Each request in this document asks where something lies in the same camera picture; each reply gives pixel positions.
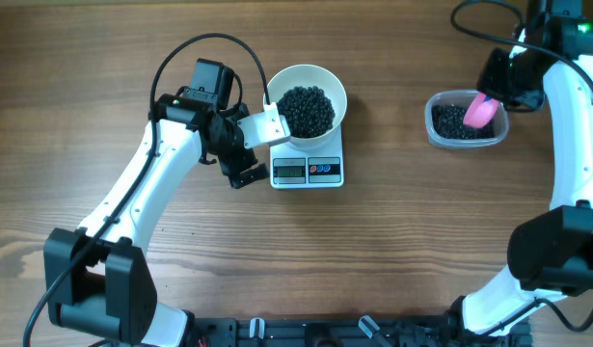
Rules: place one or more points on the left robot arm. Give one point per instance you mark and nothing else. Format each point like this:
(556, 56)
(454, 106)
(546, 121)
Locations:
(97, 276)

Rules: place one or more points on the white digital kitchen scale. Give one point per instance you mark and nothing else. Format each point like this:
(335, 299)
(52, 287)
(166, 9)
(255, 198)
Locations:
(319, 165)

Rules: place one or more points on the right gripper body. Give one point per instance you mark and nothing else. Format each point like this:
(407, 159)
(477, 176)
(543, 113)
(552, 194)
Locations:
(504, 79)

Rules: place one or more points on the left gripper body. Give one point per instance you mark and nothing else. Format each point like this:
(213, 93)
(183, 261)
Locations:
(231, 155)

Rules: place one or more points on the black beans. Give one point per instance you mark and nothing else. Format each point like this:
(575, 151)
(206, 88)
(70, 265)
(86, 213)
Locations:
(309, 114)

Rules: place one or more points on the pink scoop with blue handle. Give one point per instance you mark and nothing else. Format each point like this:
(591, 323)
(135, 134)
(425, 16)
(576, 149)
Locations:
(481, 111)

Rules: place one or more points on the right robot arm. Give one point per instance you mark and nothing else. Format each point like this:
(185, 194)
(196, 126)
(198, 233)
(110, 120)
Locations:
(550, 257)

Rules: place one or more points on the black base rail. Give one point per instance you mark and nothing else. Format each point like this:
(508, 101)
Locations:
(417, 331)

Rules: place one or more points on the white plastic bowl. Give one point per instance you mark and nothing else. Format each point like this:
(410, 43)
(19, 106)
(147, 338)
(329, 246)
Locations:
(310, 76)

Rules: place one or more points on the clear plastic container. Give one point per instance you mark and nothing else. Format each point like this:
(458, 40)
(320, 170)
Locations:
(462, 98)

